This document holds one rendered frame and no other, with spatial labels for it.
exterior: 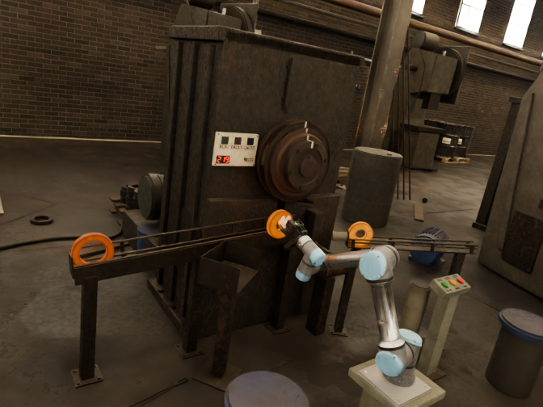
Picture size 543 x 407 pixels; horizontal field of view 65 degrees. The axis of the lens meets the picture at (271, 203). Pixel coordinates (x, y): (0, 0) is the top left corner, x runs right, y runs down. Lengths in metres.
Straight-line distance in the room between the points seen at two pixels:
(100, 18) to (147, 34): 0.80
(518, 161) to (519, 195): 0.33
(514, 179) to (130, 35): 6.37
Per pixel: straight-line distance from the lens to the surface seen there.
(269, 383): 1.80
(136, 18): 8.35
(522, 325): 2.90
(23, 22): 8.00
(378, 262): 1.83
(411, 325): 2.80
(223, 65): 2.28
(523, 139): 4.70
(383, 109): 6.69
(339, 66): 2.73
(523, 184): 4.68
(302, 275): 2.11
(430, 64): 10.22
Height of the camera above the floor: 1.57
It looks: 17 degrees down
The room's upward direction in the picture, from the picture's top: 9 degrees clockwise
